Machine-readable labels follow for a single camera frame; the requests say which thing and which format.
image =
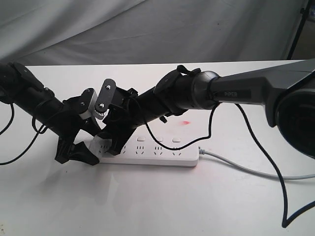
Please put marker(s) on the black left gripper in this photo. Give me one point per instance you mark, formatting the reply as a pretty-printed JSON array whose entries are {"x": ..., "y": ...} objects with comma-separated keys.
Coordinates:
[{"x": 66, "y": 124}]

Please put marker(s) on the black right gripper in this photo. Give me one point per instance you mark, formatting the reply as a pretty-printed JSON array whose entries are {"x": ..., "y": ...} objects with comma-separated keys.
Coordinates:
[{"x": 126, "y": 112}]

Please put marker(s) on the white five-outlet power strip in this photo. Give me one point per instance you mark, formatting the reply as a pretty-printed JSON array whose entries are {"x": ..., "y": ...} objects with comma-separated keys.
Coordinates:
[{"x": 143, "y": 150}]

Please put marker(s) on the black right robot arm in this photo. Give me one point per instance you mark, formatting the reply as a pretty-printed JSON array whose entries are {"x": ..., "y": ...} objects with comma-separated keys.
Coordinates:
[{"x": 286, "y": 92}]

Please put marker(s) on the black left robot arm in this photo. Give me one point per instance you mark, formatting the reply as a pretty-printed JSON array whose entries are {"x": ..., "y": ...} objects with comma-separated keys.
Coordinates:
[{"x": 19, "y": 86}]

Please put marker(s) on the grey backdrop cloth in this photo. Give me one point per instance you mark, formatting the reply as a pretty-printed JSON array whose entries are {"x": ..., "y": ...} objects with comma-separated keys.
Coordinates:
[{"x": 83, "y": 32}]

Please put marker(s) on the black tripod stand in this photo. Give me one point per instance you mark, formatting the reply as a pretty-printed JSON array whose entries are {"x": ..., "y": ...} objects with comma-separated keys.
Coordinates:
[{"x": 304, "y": 14}]

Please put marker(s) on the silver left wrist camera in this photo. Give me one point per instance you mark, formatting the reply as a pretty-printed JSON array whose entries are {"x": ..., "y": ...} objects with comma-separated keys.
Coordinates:
[{"x": 89, "y": 105}]

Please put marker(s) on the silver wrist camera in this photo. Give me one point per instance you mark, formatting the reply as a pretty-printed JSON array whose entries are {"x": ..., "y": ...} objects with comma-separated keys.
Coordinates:
[
  {"x": 89, "y": 105},
  {"x": 104, "y": 98}
]

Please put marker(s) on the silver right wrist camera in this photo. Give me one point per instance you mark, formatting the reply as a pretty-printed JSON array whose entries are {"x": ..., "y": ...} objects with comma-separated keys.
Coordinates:
[{"x": 104, "y": 98}]

